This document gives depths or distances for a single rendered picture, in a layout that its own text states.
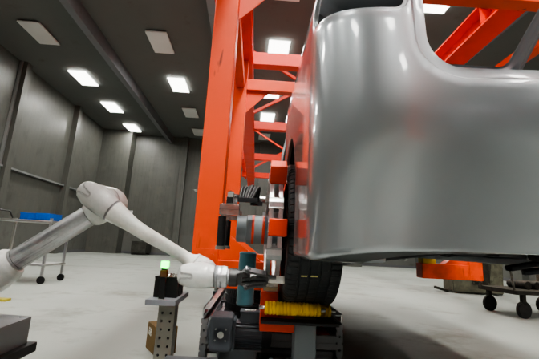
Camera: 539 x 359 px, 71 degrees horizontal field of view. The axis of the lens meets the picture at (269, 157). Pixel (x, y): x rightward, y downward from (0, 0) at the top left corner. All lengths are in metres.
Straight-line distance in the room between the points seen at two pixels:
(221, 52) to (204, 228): 1.17
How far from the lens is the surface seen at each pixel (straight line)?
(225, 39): 2.70
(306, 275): 1.64
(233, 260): 2.33
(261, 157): 11.10
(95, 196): 1.76
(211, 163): 2.39
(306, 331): 1.89
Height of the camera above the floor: 0.78
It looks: 13 degrees up
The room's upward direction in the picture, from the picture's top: 3 degrees clockwise
